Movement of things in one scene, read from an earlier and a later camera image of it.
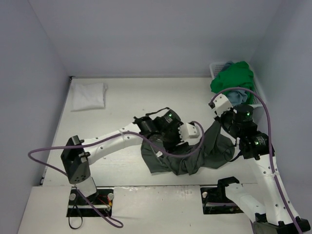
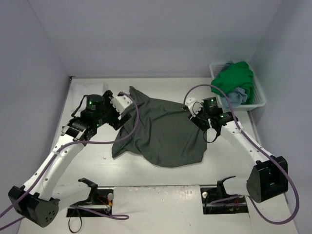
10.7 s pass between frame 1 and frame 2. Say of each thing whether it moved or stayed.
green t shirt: stayed
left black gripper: moved
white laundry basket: stayed
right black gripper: moved
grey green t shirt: moved
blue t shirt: stayed
